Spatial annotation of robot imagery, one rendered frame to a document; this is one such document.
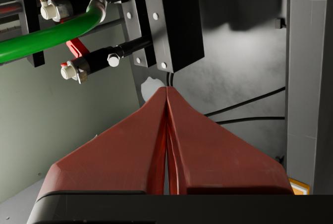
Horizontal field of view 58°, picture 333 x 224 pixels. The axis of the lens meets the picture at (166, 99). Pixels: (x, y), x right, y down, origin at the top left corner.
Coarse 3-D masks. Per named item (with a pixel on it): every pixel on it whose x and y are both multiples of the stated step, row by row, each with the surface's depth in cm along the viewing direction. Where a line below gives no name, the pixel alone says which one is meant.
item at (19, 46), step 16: (96, 0) 31; (0, 16) 47; (80, 16) 24; (96, 16) 26; (32, 32) 21; (48, 32) 21; (64, 32) 22; (80, 32) 24; (0, 48) 20; (16, 48) 20; (32, 48) 21; (48, 48) 22
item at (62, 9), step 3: (57, 6) 35; (60, 6) 35; (63, 6) 35; (66, 6) 35; (57, 9) 35; (60, 9) 35; (63, 9) 35; (66, 9) 35; (57, 12) 35; (60, 12) 35; (63, 12) 35; (66, 12) 35; (60, 15) 35; (63, 15) 35; (66, 15) 35
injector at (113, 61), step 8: (136, 40) 47; (144, 40) 47; (152, 40) 48; (104, 48) 43; (112, 48) 44; (120, 48) 45; (128, 48) 45; (136, 48) 46; (80, 56) 41; (88, 56) 41; (96, 56) 42; (104, 56) 42; (112, 56) 41; (120, 56) 45; (72, 64) 40; (80, 64) 40; (88, 64) 41; (96, 64) 41; (104, 64) 42; (112, 64) 41; (88, 72) 41
